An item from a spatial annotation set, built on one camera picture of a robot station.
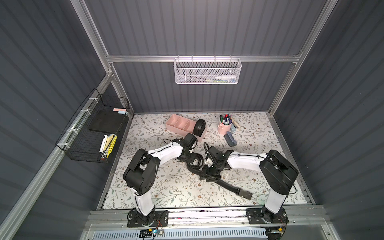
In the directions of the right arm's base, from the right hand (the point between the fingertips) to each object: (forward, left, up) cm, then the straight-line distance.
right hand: (203, 179), depth 85 cm
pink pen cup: (+35, -15, +10) cm, 39 cm away
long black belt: (+30, +2, +10) cm, 32 cm away
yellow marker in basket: (+9, +43, +26) cm, 52 cm away
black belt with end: (+11, +5, -2) cm, 13 cm away
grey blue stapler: (+26, -18, +3) cm, 32 cm away
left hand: (+12, +8, +1) cm, 15 cm away
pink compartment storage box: (+40, +15, 0) cm, 42 cm away
